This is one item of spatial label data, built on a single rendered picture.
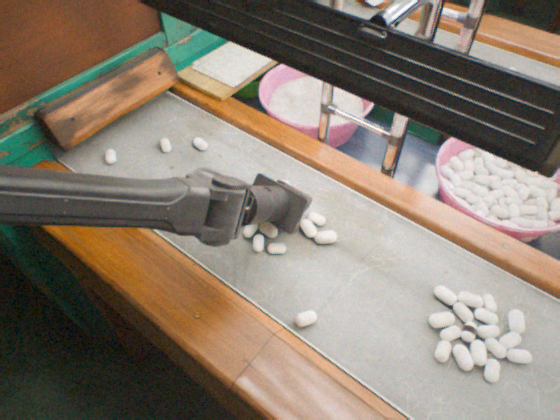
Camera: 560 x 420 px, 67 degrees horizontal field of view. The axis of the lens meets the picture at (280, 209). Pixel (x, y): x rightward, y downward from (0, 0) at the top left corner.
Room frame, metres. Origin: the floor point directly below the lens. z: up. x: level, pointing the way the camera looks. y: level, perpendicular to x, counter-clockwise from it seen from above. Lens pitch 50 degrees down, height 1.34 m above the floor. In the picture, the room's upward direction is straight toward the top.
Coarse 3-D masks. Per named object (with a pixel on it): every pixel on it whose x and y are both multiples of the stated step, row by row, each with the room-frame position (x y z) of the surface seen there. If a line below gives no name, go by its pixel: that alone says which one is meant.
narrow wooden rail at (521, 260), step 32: (192, 96) 0.82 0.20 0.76; (256, 128) 0.70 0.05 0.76; (288, 128) 0.70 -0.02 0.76; (320, 160) 0.61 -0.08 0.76; (352, 160) 0.61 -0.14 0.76; (384, 192) 0.52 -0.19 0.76; (416, 192) 0.52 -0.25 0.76; (448, 224) 0.45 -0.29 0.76; (480, 224) 0.45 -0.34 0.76; (480, 256) 0.40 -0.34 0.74; (512, 256) 0.38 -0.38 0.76; (544, 256) 0.38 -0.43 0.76; (544, 288) 0.34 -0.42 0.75
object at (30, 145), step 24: (312, 0) 1.35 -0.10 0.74; (168, 48) 0.90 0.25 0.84; (192, 48) 0.95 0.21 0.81; (216, 48) 1.01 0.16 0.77; (120, 120) 0.76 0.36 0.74; (0, 144) 0.58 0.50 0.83; (24, 144) 0.61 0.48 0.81; (48, 144) 0.68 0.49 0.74; (0, 240) 0.82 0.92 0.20; (24, 240) 0.53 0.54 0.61; (24, 264) 0.75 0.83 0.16; (48, 264) 0.55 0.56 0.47; (48, 288) 0.56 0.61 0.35; (72, 288) 0.56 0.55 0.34; (72, 312) 0.53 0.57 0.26; (96, 312) 0.57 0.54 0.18; (96, 336) 0.54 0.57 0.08
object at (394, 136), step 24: (264, 0) 0.54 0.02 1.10; (336, 0) 0.67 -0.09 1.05; (408, 0) 0.50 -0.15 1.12; (432, 0) 0.58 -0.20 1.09; (360, 24) 0.46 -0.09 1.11; (384, 24) 0.46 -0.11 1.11; (432, 24) 0.58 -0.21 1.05; (360, 120) 0.63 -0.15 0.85; (408, 120) 0.58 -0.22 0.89; (384, 168) 0.58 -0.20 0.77
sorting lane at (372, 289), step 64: (128, 128) 0.73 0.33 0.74; (192, 128) 0.73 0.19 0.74; (320, 192) 0.55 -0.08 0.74; (192, 256) 0.40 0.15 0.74; (256, 256) 0.40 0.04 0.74; (320, 256) 0.40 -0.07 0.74; (384, 256) 0.40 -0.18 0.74; (448, 256) 0.40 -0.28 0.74; (320, 320) 0.29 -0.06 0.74; (384, 320) 0.29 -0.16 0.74; (384, 384) 0.19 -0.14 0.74; (448, 384) 0.19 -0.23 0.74; (512, 384) 0.19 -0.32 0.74
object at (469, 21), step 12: (480, 0) 0.77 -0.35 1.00; (444, 12) 0.80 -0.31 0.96; (456, 12) 0.79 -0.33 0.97; (468, 12) 0.77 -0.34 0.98; (480, 12) 0.77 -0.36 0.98; (468, 24) 0.77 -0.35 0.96; (468, 36) 0.77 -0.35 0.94; (456, 48) 0.77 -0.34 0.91; (372, 108) 0.86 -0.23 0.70; (384, 108) 0.84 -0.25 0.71; (384, 120) 0.84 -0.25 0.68; (408, 132) 0.80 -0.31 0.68; (420, 132) 0.78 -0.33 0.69; (432, 132) 0.76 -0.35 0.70
